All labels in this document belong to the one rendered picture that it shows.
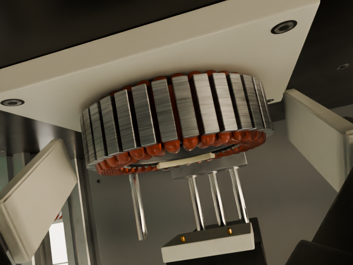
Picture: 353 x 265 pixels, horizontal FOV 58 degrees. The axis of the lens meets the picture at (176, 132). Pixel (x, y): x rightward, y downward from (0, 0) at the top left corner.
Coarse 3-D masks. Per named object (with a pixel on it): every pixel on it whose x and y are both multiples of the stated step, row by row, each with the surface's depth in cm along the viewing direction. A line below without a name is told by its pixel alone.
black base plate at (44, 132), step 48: (0, 0) 10; (48, 0) 10; (96, 0) 11; (144, 0) 11; (192, 0) 12; (336, 0) 14; (0, 48) 13; (48, 48) 13; (336, 48) 20; (336, 96) 34; (0, 144) 27
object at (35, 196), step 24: (48, 144) 18; (24, 168) 15; (48, 168) 16; (72, 168) 19; (0, 192) 13; (24, 192) 14; (48, 192) 16; (0, 216) 12; (24, 216) 13; (48, 216) 15; (24, 240) 13
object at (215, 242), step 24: (192, 192) 33; (216, 192) 32; (240, 192) 32; (216, 216) 32; (240, 216) 32; (192, 240) 21; (216, 240) 20; (240, 240) 20; (168, 264) 23; (192, 264) 23; (216, 264) 22; (240, 264) 22; (264, 264) 22
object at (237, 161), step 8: (240, 152) 30; (216, 160) 31; (224, 160) 31; (232, 160) 30; (240, 160) 30; (176, 168) 32; (184, 168) 31; (192, 168) 31; (200, 168) 31; (208, 168) 31; (216, 168) 31; (224, 168) 31; (232, 168) 32; (176, 176) 31; (184, 176) 31; (192, 176) 33
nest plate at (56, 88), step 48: (240, 0) 12; (288, 0) 12; (96, 48) 13; (144, 48) 13; (192, 48) 13; (240, 48) 14; (288, 48) 15; (0, 96) 14; (48, 96) 15; (96, 96) 16
